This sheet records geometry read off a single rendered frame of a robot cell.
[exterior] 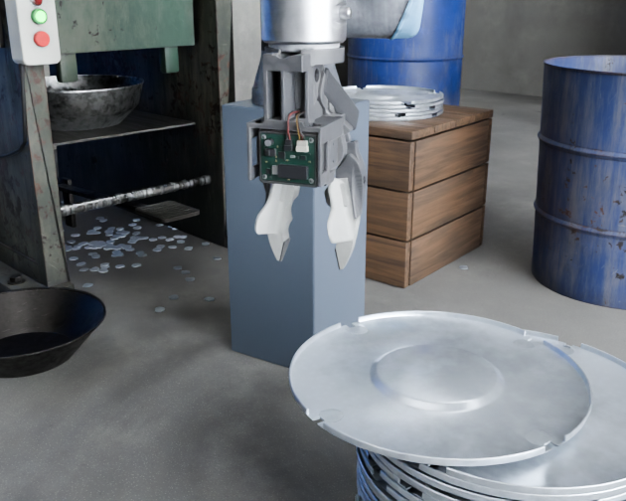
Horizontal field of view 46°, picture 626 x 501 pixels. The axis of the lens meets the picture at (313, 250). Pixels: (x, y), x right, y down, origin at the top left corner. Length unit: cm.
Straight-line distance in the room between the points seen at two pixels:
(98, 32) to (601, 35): 338
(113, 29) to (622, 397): 131
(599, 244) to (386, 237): 44
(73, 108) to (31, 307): 50
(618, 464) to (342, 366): 27
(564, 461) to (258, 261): 74
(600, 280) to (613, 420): 93
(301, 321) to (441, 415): 61
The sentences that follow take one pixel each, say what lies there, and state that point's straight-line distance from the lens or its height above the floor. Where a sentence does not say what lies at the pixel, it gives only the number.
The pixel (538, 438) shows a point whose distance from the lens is 68.
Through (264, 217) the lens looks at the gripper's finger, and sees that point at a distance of 71.
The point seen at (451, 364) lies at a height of 28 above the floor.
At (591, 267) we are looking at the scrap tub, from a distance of 165.
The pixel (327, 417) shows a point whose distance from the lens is 68.
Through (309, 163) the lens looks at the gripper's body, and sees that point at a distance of 65.
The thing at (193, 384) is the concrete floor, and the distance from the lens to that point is 129.
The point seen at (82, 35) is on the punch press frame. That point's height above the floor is 54.
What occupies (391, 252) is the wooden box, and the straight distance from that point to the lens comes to 165.
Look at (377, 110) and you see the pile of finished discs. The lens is 168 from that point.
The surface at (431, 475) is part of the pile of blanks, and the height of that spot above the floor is 25.
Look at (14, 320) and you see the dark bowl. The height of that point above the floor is 2.
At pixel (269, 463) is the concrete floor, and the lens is 109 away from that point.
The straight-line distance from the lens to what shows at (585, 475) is 66.
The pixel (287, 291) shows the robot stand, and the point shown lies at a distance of 126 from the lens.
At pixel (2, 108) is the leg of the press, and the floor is 39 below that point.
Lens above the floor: 63
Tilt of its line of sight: 20 degrees down
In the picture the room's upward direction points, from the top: straight up
